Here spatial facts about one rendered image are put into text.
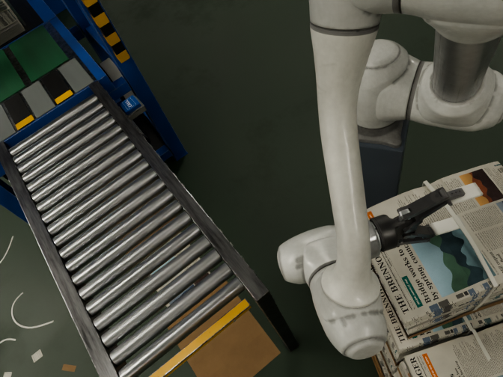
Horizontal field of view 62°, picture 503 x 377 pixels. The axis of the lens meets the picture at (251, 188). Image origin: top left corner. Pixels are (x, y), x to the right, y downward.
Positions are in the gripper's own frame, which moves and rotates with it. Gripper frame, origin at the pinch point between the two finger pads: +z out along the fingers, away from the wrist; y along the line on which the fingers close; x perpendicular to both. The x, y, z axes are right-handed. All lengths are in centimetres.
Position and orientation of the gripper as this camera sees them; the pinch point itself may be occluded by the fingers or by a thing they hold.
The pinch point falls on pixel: (464, 207)
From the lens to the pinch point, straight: 100.9
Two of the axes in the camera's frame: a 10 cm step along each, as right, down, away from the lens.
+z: 9.5, -3.0, 0.1
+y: 1.6, 5.3, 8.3
